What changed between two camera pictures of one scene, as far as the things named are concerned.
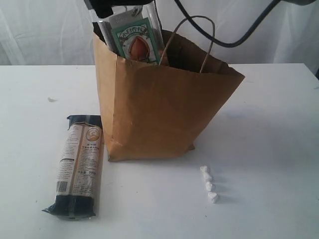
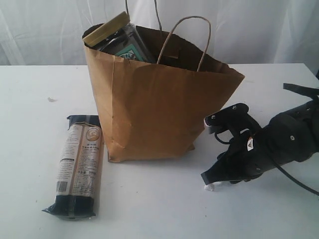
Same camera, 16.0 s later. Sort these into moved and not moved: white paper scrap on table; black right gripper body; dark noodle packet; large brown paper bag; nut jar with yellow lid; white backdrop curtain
Moved: nut jar with yellow lid; black right gripper body; large brown paper bag
Not moved: white paper scrap on table; white backdrop curtain; dark noodle packet
